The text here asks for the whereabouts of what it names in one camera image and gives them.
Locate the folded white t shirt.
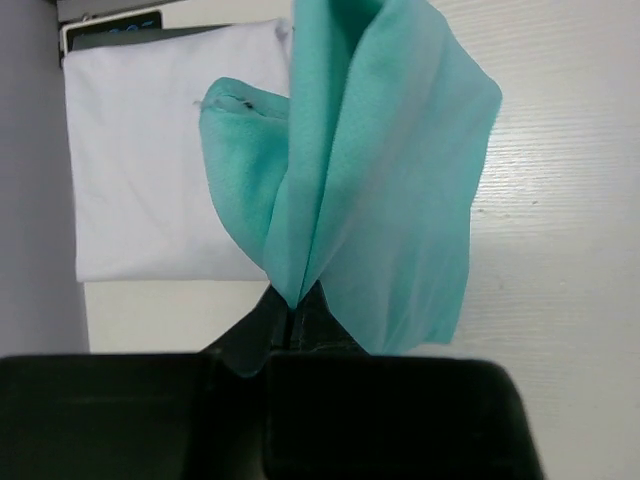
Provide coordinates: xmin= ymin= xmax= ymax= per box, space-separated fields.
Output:
xmin=63 ymin=19 xmax=292 ymax=283

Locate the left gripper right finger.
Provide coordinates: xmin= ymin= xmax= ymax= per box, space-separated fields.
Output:
xmin=263 ymin=286 xmax=544 ymax=479

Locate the dark label plate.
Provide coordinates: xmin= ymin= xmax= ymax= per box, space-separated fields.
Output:
xmin=59 ymin=7 xmax=163 ymax=56

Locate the green t shirt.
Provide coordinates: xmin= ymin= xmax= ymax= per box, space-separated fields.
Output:
xmin=199 ymin=1 xmax=502 ymax=354

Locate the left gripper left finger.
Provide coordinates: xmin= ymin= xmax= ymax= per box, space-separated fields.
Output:
xmin=1 ymin=289 xmax=289 ymax=479

